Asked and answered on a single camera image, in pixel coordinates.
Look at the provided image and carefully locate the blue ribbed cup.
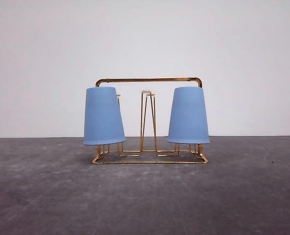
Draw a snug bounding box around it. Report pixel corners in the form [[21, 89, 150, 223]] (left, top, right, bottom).
[[83, 87, 126, 145], [168, 87, 211, 143]]

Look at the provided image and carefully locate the gold wire cup rack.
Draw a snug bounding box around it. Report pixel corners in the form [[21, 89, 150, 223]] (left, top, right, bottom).
[[92, 77, 208, 165]]

